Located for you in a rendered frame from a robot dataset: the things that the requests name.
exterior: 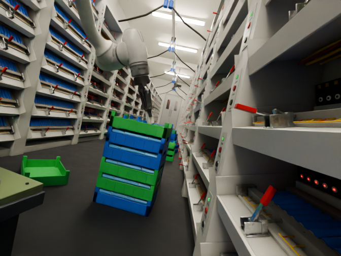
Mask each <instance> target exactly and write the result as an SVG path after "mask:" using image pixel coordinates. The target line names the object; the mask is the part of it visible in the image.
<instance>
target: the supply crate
mask: <svg viewBox="0 0 341 256"><path fill-rule="evenodd" d="M116 114H117V112H116V111H112V113H111V117H110V122H109V126H112V127H116V128H120V129H124V130H128V131H132V132H137V133H141V134H145V135H150V136H154V137H159V138H163V139H166V138H168V137H170V134H171V129H172V125H173V124H171V123H166V122H165V124H164V126H161V125H156V124H154V125H152V124H148V123H143V121H142V122H139V121H137V120H134V119H130V118H128V117H129V114H125V116H127V119H126V118H123V117H119V116H116Z"/></svg>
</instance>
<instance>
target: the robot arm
mask: <svg viewBox="0 0 341 256"><path fill-rule="evenodd" d="M74 2H75V5H76V8H77V11H78V14H79V17H80V20H81V23H82V26H83V30H84V32H85V34H86V36H87V38H88V40H89V41H90V43H91V44H92V45H93V47H94V48H95V55H96V56H95V62H96V65H97V66H98V67H99V68H100V69H102V70H104V71H114V70H118V69H121V68H124V67H125V66H129V68H130V72H131V76H132V77H134V83H135V85H136V86H139V87H140V89H139V95H140V98H141V102H142V106H143V109H144V110H145V115H146V120H147V123H148V124H153V123H154V118H153V114H152V109H153V107H152V101H151V94H150V89H149V88H148V87H147V84H149V83H150V79H149V76H148V75H149V74H150V72H149V67H148V61H147V57H148V55H147V48H146V44H145V41H144V38H143V35H142V33H141V32H140V31H139V30H138V29H136V28H129V29H126V30H124V32H123V36H122V42H121V43H120V44H119V45H117V44H115V43H113V42H112V41H111V40H106V39H104V38H103V37H102V36H101V35H100V34H99V32H98V30H97V28H96V25H95V20H94V14H93V9H92V4H91V0H74Z"/></svg>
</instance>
